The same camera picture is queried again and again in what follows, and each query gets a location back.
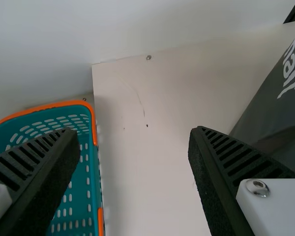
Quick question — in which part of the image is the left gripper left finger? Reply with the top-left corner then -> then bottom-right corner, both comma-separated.
0,127 -> 81,236

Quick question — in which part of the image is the black post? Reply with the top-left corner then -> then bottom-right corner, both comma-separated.
283,0 -> 295,25

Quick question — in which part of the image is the teal shopping basket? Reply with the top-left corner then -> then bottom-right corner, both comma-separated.
0,99 -> 105,236

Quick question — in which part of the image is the dark grey bag with straps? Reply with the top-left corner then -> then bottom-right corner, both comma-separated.
230,24 -> 295,177

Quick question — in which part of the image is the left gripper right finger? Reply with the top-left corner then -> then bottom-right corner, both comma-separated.
188,125 -> 295,236

